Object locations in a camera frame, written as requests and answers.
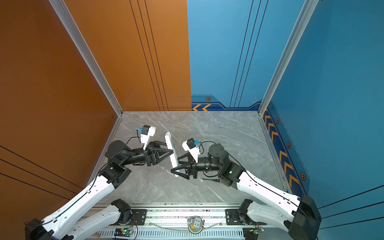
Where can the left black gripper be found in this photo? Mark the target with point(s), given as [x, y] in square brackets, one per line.
[151, 154]

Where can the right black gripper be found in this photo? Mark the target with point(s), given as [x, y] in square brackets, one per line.
[192, 167]

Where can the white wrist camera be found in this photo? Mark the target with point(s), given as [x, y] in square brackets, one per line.
[145, 133]
[192, 147]

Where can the green circuit board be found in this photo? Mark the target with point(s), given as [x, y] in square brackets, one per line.
[123, 233]

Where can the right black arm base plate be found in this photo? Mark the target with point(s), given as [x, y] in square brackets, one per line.
[237, 217]

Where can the right small circuit board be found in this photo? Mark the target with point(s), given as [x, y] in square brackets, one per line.
[257, 230]

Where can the wooden mallet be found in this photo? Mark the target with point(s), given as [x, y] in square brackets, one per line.
[96, 235]

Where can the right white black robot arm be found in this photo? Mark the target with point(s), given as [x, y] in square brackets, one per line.
[298, 216]

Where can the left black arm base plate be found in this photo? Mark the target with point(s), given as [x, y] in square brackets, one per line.
[135, 217]

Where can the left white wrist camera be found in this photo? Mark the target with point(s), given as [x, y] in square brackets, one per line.
[145, 133]

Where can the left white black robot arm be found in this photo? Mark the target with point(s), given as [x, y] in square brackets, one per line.
[66, 222]

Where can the red handled screwdriver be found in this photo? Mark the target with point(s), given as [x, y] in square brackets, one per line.
[212, 180]

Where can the round grey power socket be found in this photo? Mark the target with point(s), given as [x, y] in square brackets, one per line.
[195, 224]

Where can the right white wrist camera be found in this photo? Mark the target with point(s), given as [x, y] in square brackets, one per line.
[192, 147]

